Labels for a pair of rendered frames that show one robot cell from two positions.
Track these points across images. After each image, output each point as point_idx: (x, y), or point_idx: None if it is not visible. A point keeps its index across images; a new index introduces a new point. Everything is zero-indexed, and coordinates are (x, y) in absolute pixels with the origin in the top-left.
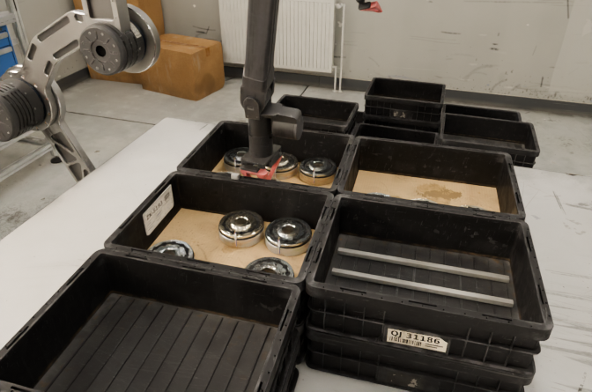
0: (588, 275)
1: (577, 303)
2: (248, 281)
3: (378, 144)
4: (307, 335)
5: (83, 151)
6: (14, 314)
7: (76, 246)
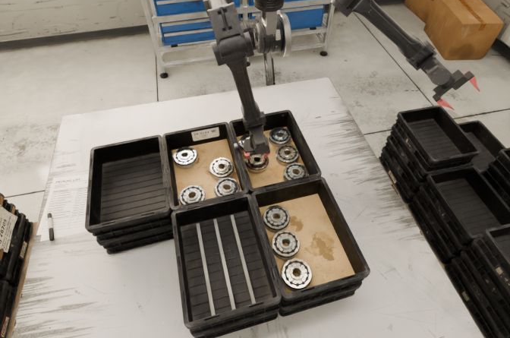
0: None
1: None
2: (164, 191)
3: (325, 191)
4: None
5: (271, 72)
6: (162, 130)
7: (206, 119)
